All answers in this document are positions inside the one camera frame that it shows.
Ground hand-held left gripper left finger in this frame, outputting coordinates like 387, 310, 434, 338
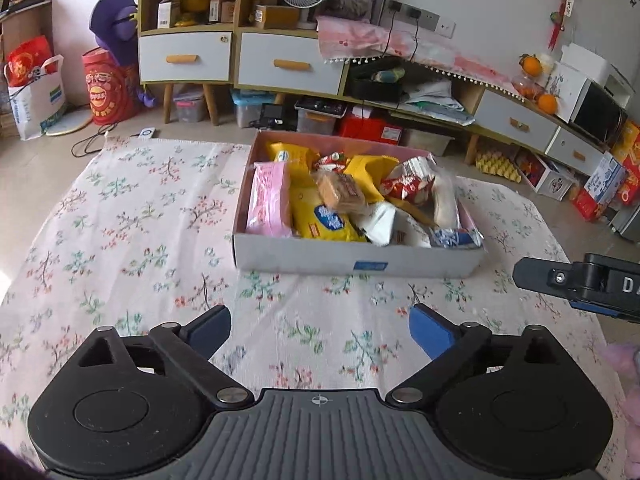
79, 304, 254, 409

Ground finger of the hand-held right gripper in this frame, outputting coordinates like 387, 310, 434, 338
512, 256, 589, 307
569, 299, 626, 320

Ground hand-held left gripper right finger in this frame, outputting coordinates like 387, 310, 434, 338
384, 303, 563, 407

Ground blue silver snack packet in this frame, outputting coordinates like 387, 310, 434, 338
429, 226, 484, 251

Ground cardboard box pink inside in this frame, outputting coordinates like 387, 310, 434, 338
231, 130, 487, 279

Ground long white bread packet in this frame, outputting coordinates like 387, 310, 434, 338
431, 165, 462, 229

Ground pink snack packet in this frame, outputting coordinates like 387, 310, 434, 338
245, 161, 294, 238

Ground red snack packet white flower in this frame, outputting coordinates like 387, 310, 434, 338
381, 156, 439, 207

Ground yellow snack packet blue label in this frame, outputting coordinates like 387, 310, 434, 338
291, 187, 371, 244

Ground brown cake packet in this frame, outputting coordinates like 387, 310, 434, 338
315, 170, 366, 214

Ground pink fuzzy clothing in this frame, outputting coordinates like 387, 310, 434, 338
597, 340, 640, 480

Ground white red carton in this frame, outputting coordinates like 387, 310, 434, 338
516, 151, 577, 202

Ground blue white carton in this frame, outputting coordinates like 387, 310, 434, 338
582, 152, 629, 207

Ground white packet black print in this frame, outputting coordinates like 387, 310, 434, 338
356, 201, 397, 247

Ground yellow egg tray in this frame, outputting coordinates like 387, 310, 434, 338
474, 141, 522, 182

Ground floral tablecloth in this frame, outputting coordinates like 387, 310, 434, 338
0, 136, 626, 461

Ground red snack carton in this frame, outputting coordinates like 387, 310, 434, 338
572, 120, 640, 223

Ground black microwave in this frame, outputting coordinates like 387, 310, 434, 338
570, 80, 629, 149

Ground clear plastic bin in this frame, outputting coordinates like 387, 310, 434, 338
401, 127, 454, 157

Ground white printed carton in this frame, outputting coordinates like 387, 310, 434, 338
546, 62, 590, 124

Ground clear bag of oranges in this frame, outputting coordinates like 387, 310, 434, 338
512, 74, 547, 101

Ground red box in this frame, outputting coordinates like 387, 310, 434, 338
338, 106, 404, 147

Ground pile of white papers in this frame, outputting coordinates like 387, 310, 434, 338
399, 77, 477, 127

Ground white foam box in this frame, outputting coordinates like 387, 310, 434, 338
560, 44, 635, 97

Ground clear storage bin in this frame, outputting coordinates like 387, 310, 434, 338
172, 85, 209, 124

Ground black tablet device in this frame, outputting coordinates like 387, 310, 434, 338
249, 102, 287, 129

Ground blue lid storage bin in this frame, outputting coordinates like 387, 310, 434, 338
231, 89, 277, 129

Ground clear bin black lid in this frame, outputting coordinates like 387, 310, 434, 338
294, 96, 349, 137

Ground wooden cabinet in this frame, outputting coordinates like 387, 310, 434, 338
137, 0, 608, 181

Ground dark cloth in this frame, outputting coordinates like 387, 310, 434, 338
0, 442, 46, 480

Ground black storage box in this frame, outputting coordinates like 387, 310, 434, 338
346, 62, 407, 104

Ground white round base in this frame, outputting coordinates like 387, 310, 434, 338
42, 107, 94, 137

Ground red printed barrel bag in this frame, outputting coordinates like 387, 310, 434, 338
82, 46, 143, 127

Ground white shopping bag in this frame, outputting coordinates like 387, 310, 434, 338
5, 55, 68, 142

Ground pink fringed cloth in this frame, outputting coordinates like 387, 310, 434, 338
316, 16, 522, 97

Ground small white carton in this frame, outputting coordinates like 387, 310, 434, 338
157, 0, 182, 29

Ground brown cardboard box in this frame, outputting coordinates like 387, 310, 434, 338
254, 4, 302, 31

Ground purple plush toy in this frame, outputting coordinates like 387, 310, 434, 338
89, 0, 157, 111

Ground small cardboard boxes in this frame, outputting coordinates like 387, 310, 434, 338
208, 0, 237, 24

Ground red gift bag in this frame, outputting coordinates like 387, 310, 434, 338
6, 36, 55, 87

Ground wooden side shelf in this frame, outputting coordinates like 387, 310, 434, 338
0, 0, 54, 61

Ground grey drawer wooden handle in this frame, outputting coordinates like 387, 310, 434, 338
476, 89, 562, 154
545, 126, 604, 177
138, 31, 234, 84
236, 31, 349, 95

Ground black floor cable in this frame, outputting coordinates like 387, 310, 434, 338
71, 122, 119, 157

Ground wall power socket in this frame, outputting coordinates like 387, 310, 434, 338
387, 0, 441, 34

